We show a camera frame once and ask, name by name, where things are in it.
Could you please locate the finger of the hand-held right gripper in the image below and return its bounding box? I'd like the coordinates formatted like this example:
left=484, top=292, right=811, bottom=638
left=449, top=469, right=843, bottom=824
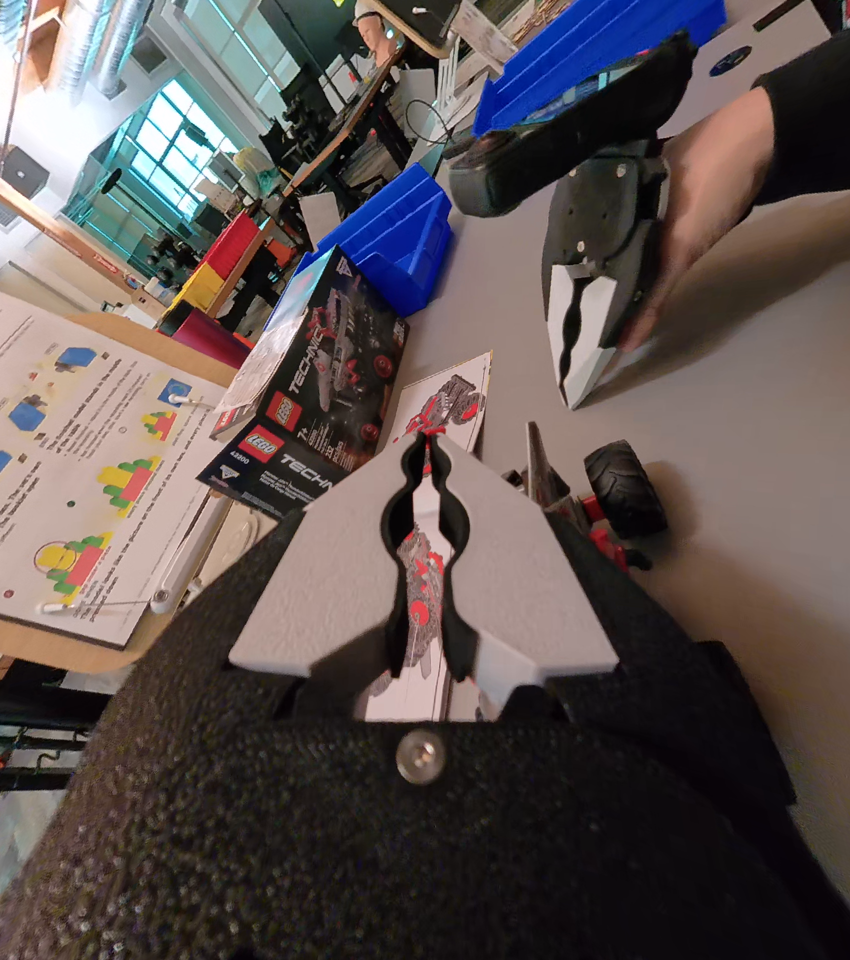
left=560, top=277, right=660, bottom=412
left=545, top=262, right=595, bottom=395

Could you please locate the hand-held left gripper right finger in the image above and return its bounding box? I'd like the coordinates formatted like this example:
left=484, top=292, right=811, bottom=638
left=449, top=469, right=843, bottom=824
left=431, top=435, right=620, bottom=723

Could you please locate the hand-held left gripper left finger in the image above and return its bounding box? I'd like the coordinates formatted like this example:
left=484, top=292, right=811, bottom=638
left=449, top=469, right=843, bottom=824
left=227, top=435, right=428, bottom=680

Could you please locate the red brick-built toy truck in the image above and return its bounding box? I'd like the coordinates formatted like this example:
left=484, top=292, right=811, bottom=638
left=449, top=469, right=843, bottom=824
left=503, top=421, right=671, bottom=575

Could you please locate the person's right forearm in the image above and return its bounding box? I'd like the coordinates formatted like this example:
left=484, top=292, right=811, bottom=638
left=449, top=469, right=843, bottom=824
left=751, top=0, right=850, bottom=210

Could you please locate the person's right hand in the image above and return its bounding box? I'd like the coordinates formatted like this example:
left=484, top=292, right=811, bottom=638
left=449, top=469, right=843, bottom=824
left=618, top=86, right=777, bottom=352

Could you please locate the building instruction booklet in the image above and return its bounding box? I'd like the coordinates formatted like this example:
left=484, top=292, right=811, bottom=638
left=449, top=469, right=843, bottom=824
left=361, top=351, right=494, bottom=721

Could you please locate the metal sheet clip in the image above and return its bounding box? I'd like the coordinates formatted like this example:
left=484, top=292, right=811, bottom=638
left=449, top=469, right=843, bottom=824
left=36, top=491, right=212, bottom=618

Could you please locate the black toy set box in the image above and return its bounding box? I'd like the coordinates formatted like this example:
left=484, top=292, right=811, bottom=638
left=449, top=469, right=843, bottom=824
left=196, top=246, right=410, bottom=520

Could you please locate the plain blue plastic bin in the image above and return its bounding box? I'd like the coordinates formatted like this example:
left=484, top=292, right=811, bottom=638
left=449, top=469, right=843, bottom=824
left=296, top=161, right=447, bottom=260

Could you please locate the mannequin head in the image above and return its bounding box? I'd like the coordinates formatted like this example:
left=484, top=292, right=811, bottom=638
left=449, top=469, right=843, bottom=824
left=353, top=0, right=405, bottom=60

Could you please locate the printed instruction sheet board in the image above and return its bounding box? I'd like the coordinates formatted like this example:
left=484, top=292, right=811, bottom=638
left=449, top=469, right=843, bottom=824
left=0, top=311, right=246, bottom=676

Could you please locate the printed instruction sheet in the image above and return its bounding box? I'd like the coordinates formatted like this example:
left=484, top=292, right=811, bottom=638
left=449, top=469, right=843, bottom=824
left=0, top=273, right=227, bottom=650

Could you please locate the red and yellow bin stack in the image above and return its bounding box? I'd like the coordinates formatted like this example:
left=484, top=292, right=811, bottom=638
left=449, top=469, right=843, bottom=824
left=158, top=210, right=278, bottom=331

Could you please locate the black frame work table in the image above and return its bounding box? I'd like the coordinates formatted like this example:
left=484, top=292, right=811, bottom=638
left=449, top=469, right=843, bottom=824
left=275, top=45, right=415, bottom=219

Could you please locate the black metal frame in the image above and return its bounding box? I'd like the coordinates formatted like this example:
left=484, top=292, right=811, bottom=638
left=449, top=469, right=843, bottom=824
left=0, top=671, right=115, bottom=796

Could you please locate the silver ventilation duct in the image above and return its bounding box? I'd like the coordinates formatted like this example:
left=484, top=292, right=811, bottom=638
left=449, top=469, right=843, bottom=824
left=0, top=0, right=160, bottom=102

